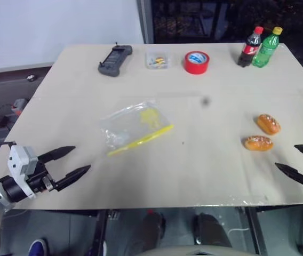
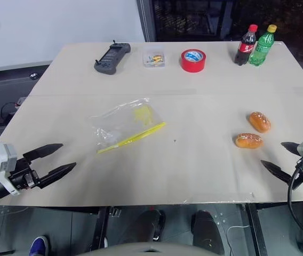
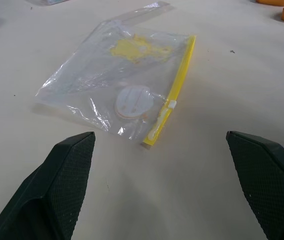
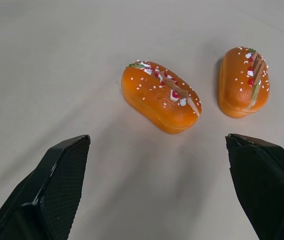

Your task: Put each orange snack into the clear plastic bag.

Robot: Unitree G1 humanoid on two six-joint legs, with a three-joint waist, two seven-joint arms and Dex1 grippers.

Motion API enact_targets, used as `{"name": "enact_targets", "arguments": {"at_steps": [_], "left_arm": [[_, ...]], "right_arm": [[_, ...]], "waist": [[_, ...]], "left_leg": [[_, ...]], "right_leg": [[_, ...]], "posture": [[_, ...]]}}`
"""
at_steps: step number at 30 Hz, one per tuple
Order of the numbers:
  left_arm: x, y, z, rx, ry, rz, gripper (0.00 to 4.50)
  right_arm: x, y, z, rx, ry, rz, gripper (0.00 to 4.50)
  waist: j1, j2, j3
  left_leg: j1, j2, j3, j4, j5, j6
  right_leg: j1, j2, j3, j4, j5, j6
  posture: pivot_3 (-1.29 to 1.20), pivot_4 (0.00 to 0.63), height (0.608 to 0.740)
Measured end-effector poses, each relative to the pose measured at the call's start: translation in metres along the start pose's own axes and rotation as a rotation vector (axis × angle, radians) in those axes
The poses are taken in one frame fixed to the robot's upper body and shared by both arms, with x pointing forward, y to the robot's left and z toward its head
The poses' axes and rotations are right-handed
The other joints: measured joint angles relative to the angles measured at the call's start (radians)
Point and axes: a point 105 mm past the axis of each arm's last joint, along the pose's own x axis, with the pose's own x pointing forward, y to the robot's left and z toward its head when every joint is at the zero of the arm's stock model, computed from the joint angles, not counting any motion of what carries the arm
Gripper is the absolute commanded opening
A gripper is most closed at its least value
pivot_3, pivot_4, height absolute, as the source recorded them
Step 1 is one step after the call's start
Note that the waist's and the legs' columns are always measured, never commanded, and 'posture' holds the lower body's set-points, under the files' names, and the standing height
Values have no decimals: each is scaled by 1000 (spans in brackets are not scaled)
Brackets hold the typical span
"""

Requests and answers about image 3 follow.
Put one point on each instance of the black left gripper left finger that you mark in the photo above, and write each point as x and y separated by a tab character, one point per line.
57	190

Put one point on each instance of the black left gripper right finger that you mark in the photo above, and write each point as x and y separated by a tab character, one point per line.
269	180

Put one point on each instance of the clear zip bag yellow zipper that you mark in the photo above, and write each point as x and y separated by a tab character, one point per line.
102	75

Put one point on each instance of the orange-brown curved object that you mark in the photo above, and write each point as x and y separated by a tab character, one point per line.
269	2

